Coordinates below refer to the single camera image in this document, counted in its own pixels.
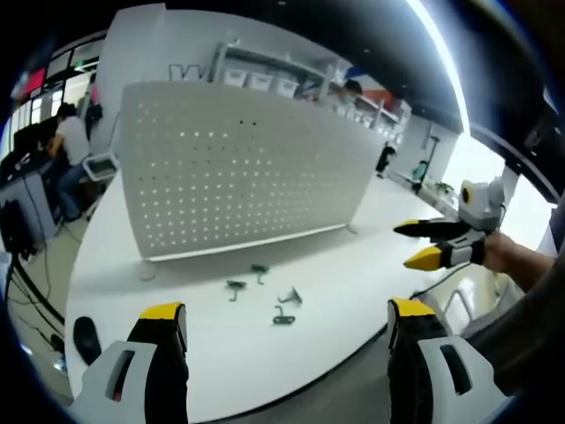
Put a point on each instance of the black computer case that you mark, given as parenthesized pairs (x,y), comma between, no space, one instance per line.
(15,227)

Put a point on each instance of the grey metal shelving rack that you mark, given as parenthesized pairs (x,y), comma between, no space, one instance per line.
(309,70)

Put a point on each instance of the white chair frame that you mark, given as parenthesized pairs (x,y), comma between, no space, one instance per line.
(463,300)

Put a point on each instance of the white plastic crate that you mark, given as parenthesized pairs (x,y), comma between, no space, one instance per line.
(100,165)

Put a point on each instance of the green kick scooter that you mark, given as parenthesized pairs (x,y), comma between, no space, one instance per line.
(424,170)

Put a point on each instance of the ceiling light strip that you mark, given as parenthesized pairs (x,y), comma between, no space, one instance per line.
(446,62)

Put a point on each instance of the white perforated mounting plate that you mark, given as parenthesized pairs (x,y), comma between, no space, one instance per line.
(247,176)

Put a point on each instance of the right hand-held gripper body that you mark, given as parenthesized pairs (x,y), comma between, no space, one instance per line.
(483,203)

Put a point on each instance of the grey office desk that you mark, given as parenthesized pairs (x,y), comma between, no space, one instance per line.
(24,185)

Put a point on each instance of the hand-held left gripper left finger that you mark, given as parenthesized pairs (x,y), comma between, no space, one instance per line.
(132,388)

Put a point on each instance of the black oval object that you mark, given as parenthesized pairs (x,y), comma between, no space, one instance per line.
(87,340)

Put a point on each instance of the row of white storage bins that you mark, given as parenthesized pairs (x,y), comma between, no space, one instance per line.
(260,81)

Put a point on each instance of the person's right hand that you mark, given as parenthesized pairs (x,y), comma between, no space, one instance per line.
(501,252)

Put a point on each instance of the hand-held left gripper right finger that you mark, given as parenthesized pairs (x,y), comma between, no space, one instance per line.
(437,384)

